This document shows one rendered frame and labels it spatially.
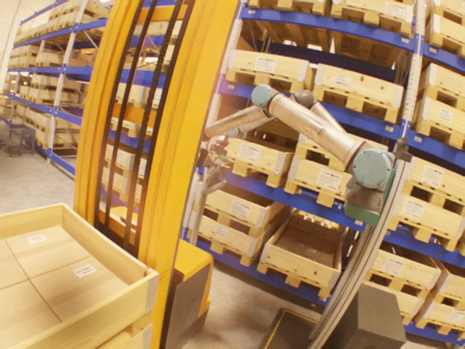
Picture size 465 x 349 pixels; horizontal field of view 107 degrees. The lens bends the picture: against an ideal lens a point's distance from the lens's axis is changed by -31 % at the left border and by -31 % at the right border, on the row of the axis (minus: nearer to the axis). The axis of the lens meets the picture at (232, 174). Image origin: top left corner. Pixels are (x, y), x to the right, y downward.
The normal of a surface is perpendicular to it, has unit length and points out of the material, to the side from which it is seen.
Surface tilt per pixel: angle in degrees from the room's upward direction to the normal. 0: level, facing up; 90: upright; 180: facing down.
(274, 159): 90
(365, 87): 90
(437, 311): 90
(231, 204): 90
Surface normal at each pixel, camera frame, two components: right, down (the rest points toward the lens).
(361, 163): -0.54, 0.07
